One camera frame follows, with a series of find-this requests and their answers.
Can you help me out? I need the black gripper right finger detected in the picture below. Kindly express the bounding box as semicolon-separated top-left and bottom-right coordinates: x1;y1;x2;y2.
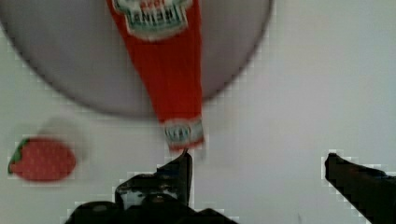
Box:
324;153;396;224

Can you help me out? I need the light purple plate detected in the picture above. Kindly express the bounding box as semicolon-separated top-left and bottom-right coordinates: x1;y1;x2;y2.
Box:
0;0;275;118

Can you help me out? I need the red toy strawberry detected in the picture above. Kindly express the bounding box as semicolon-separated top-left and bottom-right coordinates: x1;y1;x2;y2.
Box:
7;136;77;182

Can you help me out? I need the red plush ketchup bottle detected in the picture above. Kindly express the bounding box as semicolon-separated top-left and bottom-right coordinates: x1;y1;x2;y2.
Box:
106;0;204;150

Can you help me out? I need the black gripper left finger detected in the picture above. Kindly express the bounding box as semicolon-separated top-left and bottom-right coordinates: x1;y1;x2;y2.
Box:
64;150;237;224

